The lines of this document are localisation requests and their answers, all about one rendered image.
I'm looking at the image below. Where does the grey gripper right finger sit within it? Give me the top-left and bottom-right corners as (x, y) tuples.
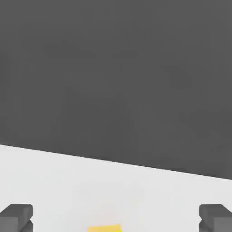
(198, 203), (232, 232)

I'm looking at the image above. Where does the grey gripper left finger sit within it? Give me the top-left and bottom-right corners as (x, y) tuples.
(0, 203), (34, 232)

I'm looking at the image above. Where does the small yellow cube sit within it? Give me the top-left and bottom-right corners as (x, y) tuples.
(87, 224), (122, 232)

